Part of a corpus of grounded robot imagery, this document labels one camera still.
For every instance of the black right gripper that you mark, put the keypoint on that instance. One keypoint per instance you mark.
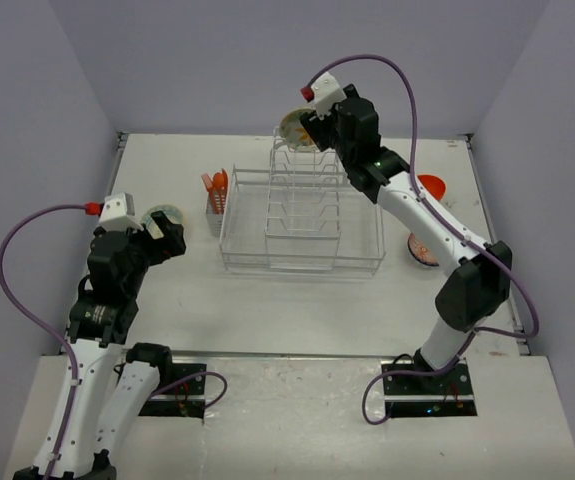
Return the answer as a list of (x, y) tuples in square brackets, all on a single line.
[(317, 128)]

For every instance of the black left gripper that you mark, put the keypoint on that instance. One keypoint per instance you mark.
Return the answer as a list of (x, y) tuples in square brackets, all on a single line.
[(172, 236)]

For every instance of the yellow patterned bowl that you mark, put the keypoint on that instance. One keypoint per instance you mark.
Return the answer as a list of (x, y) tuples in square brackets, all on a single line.
[(173, 214)]

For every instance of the blue zigzag patterned bowl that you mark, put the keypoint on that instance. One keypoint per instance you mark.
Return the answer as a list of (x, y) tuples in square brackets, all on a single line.
[(294, 134)]

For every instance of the orange bowl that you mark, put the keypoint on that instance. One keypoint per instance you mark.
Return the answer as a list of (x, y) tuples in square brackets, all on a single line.
[(432, 186)]

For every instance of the dark blue triangle bowl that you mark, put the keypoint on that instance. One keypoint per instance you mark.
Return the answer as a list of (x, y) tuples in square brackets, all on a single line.
[(424, 256)]

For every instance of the red rimmed patterned bowl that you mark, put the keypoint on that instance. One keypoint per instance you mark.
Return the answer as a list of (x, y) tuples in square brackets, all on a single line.
[(414, 242)]

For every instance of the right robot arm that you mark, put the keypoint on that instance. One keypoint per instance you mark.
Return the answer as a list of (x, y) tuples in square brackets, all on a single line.
[(477, 281)]

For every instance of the white cutlery caddy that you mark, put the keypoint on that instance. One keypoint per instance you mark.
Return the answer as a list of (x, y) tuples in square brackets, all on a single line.
[(214, 220)]

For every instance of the orange plastic fork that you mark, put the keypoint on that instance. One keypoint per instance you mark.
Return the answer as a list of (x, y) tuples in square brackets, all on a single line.
[(210, 189)]

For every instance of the orange plastic spoon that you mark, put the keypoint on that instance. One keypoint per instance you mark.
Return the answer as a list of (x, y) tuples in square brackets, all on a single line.
[(215, 182)]

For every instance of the orange plastic knife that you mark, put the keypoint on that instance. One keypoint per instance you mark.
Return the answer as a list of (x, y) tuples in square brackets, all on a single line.
[(223, 188)]

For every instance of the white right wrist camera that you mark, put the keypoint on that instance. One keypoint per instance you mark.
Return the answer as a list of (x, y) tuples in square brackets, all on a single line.
[(323, 93)]

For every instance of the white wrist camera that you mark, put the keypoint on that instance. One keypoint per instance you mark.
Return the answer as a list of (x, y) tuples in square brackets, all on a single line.
[(323, 93), (118, 213)]

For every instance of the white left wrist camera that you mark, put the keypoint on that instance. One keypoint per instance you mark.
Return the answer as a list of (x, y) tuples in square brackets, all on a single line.
[(118, 213)]

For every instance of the white wire dish rack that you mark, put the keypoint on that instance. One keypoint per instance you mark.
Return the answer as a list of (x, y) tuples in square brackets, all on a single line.
[(299, 213)]

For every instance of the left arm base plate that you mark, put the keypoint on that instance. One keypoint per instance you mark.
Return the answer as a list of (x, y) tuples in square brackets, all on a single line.
[(183, 401)]

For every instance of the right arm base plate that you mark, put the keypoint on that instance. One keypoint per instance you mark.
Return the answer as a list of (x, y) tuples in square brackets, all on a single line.
[(450, 395)]

